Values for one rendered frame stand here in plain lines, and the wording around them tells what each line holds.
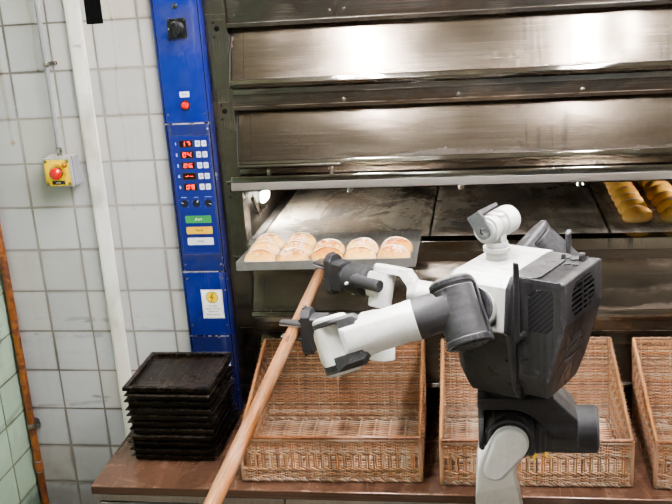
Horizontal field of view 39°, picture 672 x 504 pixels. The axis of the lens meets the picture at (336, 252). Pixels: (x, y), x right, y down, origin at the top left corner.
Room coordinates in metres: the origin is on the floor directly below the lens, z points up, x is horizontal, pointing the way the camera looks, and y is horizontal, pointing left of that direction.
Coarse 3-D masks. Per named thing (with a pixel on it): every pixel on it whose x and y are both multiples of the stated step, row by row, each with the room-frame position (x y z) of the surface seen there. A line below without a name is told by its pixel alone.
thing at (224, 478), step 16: (320, 272) 2.58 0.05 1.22; (304, 304) 2.33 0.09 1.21; (288, 336) 2.12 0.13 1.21; (288, 352) 2.05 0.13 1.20; (272, 368) 1.94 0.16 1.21; (272, 384) 1.87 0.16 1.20; (256, 400) 1.79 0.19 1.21; (256, 416) 1.72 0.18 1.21; (240, 432) 1.65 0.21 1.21; (240, 448) 1.60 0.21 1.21; (224, 464) 1.54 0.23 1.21; (224, 480) 1.48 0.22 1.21; (208, 496) 1.43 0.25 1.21; (224, 496) 1.45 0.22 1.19
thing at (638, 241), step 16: (432, 240) 2.94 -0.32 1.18; (448, 240) 2.93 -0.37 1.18; (464, 240) 2.92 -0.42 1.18; (512, 240) 2.89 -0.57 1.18; (576, 240) 2.86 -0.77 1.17; (592, 240) 2.85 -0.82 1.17; (608, 240) 2.84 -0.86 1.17; (624, 240) 2.83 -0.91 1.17; (640, 240) 2.83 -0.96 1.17; (656, 240) 2.82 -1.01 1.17
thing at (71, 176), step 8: (48, 160) 3.07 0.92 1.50; (56, 160) 3.06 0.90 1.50; (64, 160) 3.06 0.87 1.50; (72, 160) 3.07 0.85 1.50; (48, 168) 3.07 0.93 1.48; (64, 168) 3.06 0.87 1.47; (72, 168) 3.06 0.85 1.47; (48, 176) 3.07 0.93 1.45; (64, 176) 3.06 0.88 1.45; (72, 176) 3.06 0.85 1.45; (80, 176) 3.12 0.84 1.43; (48, 184) 3.07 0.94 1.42; (56, 184) 3.06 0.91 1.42; (64, 184) 3.06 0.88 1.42; (72, 184) 3.06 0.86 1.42
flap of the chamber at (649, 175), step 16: (480, 176) 2.77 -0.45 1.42; (496, 176) 2.76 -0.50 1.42; (512, 176) 2.75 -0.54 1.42; (528, 176) 2.74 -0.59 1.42; (544, 176) 2.73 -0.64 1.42; (560, 176) 2.73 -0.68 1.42; (576, 176) 2.72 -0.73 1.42; (592, 176) 2.71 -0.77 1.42; (608, 176) 2.70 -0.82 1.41; (624, 176) 2.69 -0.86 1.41; (640, 176) 2.69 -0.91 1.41; (656, 176) 2.68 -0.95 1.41
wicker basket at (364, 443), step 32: (416, 352) 2.90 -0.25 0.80; (256, 384) 2.78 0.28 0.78; (288, 384) 2.94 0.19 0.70; (320, 384) 2.92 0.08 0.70; (352, 384) 2.91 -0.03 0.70; (384, 384) 2.89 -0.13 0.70; (416, 384) 2.87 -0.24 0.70; (288, 416) 2.91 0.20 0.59; (320, 416) 2.89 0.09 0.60; (352, 416) 2.88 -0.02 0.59; (384, 416) 2.86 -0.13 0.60; (416, 416) 2.85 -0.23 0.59; (256, 448) 2.52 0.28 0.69; (288, 448) 2.51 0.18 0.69; (320, 448) 2.50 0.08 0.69; (352, 448) 2.48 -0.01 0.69; (384, 448) 2.47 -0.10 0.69; (416, 448) 2.46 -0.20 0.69; (256, 480) 2.52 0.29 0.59; (288, 480) 2.51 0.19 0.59; (320, 480) 2.50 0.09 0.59; (352, 480) 2.48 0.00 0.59; (384, 480) 2.47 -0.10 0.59; (416, 480) 2.45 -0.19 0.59
